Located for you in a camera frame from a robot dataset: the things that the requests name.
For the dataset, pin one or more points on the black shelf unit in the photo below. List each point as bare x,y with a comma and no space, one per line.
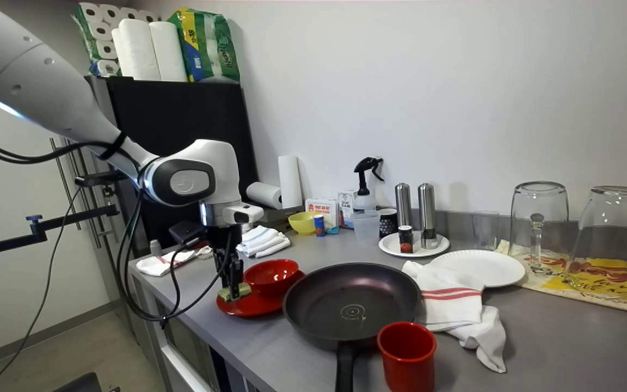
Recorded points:
183,116

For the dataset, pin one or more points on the yellow bowl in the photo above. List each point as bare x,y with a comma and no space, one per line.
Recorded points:
302,222

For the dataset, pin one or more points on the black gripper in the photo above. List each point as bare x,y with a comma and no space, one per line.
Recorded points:
228,239

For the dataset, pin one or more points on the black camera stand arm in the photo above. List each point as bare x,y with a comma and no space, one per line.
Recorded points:
75,219

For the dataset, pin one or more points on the white towel blue stripes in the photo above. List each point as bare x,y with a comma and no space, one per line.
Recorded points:
267,243

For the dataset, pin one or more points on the white cloth red stripes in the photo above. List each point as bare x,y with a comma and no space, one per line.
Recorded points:
162,262

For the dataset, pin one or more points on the clear spray bottle black nozzle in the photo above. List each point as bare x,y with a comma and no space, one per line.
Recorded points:
366,198

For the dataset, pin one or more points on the red cup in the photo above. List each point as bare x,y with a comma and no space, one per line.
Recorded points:
406,359

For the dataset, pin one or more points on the white towel red stripes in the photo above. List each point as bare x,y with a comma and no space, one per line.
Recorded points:
457,306

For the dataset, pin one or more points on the paper towel roll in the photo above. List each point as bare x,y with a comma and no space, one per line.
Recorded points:
290,180
264,195

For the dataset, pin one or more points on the red bowl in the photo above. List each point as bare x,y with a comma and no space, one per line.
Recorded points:
272,275

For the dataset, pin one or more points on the red plate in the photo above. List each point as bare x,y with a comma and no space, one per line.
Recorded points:
255,307

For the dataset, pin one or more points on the clear drinking glass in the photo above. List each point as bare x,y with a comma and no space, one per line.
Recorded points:
539,224
619,232

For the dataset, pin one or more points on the wrist mounted camera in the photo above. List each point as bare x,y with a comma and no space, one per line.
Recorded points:
249,214

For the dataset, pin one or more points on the small white plate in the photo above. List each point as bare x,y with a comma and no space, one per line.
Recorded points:
437,247

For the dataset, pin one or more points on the steel grinder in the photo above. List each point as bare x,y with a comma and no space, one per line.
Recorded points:
403,203
427,209

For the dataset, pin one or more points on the small blue container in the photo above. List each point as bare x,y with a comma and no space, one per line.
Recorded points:
318,224

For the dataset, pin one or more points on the green packaged goods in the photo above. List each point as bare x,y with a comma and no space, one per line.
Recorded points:
212,45

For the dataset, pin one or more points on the black frying pan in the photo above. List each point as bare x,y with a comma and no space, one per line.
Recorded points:
349,306

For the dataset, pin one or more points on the yellow patterned mat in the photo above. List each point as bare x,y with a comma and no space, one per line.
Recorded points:
604,283

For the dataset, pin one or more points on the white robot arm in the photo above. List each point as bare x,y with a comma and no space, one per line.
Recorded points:
32,79

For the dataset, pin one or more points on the white paper towel pack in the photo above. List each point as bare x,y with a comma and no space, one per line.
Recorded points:
146,51

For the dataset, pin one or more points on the toilet paper pack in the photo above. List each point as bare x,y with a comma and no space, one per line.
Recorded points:
99,33

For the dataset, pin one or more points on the small dark spice jar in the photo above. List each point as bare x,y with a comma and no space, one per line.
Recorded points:
406,239

